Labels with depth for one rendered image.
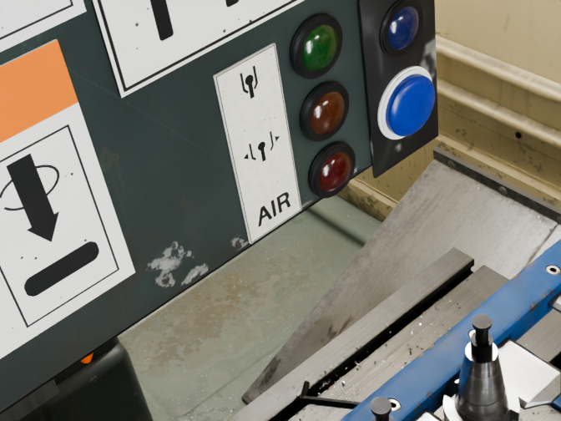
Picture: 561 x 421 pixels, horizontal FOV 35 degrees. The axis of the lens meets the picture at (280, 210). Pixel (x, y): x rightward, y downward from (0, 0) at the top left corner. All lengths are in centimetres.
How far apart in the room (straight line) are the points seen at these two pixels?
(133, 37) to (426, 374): 55
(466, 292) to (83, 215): 104
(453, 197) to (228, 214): 123
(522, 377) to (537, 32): 67
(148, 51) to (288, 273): 154
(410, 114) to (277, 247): 149
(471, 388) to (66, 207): 49
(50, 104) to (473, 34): 119
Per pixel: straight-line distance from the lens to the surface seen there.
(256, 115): 36
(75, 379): 136
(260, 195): 38
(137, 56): 32
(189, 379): 170
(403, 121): 42
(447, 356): 82
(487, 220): 155
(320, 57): 37
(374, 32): 40
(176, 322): 180
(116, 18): 31
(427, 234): 157
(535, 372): 83
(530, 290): 88
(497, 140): 153
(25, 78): 30
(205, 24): 33
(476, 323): 71
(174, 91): 34
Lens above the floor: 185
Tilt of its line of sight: 40 degrees down
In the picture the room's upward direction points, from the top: 10 degrees counter-clockwise
